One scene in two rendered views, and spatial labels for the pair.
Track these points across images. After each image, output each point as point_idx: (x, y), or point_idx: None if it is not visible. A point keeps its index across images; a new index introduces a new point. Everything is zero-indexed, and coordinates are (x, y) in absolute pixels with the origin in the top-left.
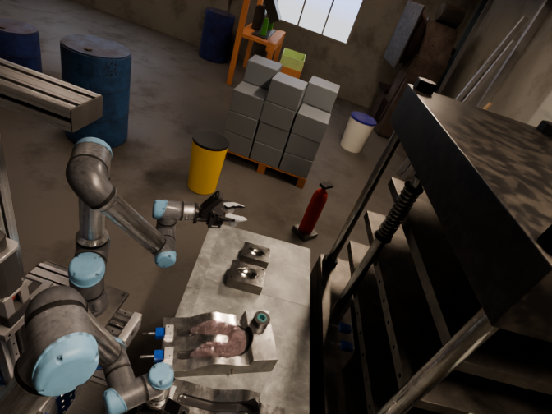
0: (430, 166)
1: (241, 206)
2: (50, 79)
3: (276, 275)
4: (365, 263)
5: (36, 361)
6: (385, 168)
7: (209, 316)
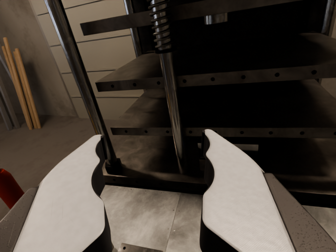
0: None
1: (104, 142)
2: None
3: (128, 230)
4: (176, 93)
5: None
6: (66, 15)
7: None
